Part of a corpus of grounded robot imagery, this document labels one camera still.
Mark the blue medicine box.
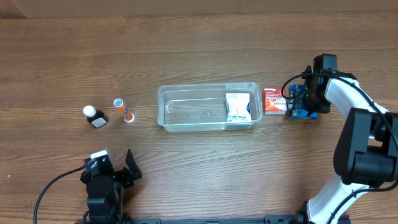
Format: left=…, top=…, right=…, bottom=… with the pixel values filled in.
left=289, top=84, right=318, bottom=119

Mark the red medicine box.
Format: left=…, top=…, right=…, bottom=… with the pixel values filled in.
left=264, top=87, right=287, bottom=115

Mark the orange tablet tube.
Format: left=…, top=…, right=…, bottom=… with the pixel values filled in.
left=113, top=98, right=135, bottom=123

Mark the dark syrup bottle white cap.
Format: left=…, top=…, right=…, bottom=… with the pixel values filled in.
left=83, top=105, right=109, bottom=128

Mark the white medicine box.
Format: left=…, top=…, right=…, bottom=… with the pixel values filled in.
left=225, top=93, right=252, bottom=123

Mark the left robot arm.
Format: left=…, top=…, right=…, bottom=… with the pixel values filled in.
left=80, top=149, right=142, bottom=224

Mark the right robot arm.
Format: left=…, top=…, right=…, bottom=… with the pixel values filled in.
left=281, top=54, right=397, bottom=223

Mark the clear plastic container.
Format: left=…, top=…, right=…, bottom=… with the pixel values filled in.
left=157, top=82, right=263, bottom=132

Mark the left black cable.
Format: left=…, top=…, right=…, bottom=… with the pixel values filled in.
left=33, top=166, right=86, bottom=224

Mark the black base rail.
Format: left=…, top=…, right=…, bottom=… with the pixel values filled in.
left=127, top=215, right=294, bottom=224

